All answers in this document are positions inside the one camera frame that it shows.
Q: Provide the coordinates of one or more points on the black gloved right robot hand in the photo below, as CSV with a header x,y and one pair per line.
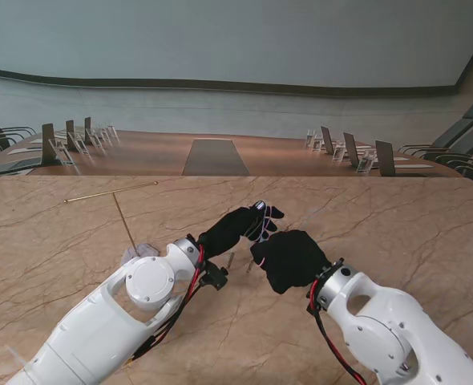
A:
x,y
292,260

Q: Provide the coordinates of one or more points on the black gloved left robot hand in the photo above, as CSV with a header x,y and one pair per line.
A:
x,y
232,228

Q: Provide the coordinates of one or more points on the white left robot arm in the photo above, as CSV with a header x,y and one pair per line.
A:
x,y
100,329

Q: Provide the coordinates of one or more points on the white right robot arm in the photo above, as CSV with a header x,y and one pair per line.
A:
x,y
381,321

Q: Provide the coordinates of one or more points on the gold T rack marble base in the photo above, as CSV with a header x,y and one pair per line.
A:
x,y
144,248

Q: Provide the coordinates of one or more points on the small brown strip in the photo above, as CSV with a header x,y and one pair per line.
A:
x,y
230,260
250,266

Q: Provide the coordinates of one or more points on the brown conference table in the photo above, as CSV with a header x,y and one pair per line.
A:
x,y
148,156

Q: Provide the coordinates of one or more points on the clear acrylic name stand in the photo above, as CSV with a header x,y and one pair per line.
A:
x,y
112,131
105,136
95,140
365,162
317,144
309,138
62,154
79,145
338,152

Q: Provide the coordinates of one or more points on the dark flat monitor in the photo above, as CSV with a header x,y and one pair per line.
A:
x,y
350,149
87,130
69,134
326,140
49,144
385,158

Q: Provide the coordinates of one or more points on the white paper sheet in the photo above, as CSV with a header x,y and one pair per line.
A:
x,y
24,151
415,165

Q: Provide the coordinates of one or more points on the dark grey laptop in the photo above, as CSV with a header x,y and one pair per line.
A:
x,y
12,164

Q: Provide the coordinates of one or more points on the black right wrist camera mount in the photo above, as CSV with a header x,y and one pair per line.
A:
x,y
313,306

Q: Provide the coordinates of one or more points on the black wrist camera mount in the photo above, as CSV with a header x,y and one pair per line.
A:
x,y
216,276
313,306

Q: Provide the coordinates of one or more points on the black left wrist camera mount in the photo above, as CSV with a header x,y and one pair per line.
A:
x,y
216,276

